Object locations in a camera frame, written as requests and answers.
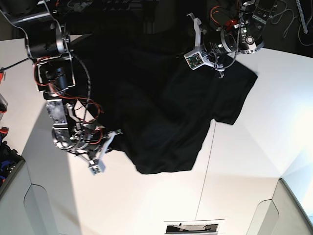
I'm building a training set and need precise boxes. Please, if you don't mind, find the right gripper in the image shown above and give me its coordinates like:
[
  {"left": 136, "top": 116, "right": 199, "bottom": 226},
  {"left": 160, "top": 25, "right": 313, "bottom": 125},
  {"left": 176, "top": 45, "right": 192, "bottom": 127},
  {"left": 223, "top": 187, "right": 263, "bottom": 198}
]
[{"left": 68, "top": 131, "right": 122, "bottom": 166}]

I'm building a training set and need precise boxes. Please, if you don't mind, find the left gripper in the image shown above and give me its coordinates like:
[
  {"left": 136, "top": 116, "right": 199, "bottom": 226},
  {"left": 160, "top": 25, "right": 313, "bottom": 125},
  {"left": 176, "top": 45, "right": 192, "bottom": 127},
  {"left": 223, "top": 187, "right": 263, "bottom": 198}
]
[{"left": 187, "top": 13, "right": 237, "bottom": 78}]

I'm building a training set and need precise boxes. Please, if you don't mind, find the black t-shirt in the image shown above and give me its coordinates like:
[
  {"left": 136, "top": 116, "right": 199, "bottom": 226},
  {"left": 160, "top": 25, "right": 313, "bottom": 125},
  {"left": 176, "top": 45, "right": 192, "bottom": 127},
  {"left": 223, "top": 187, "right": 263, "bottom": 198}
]
[{"left": 73, "top": 32, "right": 257, "bottom": 174}]

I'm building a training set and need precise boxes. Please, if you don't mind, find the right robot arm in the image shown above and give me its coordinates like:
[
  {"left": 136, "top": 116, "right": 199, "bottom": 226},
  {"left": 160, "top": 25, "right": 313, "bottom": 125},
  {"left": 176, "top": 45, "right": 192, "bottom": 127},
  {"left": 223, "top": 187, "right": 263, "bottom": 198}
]
[{"left": 0, "top": 0, "right": 119, "bottom": 174}]

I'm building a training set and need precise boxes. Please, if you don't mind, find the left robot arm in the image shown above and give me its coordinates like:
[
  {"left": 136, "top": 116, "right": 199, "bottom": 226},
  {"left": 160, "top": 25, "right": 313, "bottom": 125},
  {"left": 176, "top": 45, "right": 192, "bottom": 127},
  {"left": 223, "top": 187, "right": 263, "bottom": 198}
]
[{"left": 184, "top": 0, "right": 276, "bottom": 78}]

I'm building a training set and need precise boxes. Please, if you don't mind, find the grey bin with clothes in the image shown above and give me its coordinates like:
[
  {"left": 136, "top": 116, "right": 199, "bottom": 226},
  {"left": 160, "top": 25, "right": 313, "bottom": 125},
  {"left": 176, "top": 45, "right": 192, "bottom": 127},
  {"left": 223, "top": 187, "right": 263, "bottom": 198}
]
[{"left": 0, "top": 127, "right": 25, "bottom": 197}]

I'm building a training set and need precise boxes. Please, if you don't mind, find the orange grey tool at edge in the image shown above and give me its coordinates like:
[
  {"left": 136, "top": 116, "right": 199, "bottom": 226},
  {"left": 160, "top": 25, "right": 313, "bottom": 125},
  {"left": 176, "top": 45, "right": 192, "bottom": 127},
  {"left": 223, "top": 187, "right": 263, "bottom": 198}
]
[{"left": 0, "top": 71, "right": 8, "bottom": 120}]

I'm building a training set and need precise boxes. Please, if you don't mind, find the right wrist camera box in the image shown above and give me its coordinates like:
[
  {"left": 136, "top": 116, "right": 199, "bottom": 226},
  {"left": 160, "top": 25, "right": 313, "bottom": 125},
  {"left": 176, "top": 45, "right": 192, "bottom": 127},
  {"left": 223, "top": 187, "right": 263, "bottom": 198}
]
[{"left": 89, "top": 159, "right": 106, "bottom": 175}]

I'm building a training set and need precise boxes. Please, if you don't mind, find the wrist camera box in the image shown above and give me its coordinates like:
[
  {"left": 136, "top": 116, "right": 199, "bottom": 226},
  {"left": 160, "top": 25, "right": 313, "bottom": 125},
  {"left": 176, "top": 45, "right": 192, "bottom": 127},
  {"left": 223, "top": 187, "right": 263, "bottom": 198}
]
[
  {"left": 184, "top": 51, "right": 204, "bottom": 70},
  {"left": 89, "top": 159, "right": 106, "bottom": 175}
]

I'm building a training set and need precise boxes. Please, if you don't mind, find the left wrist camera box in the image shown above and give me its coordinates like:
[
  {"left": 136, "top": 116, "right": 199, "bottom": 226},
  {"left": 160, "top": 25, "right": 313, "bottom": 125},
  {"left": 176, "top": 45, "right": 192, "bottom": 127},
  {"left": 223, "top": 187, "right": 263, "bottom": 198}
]
[{"left": 184, "top": 51, "right": 204, "bottom": 70}]

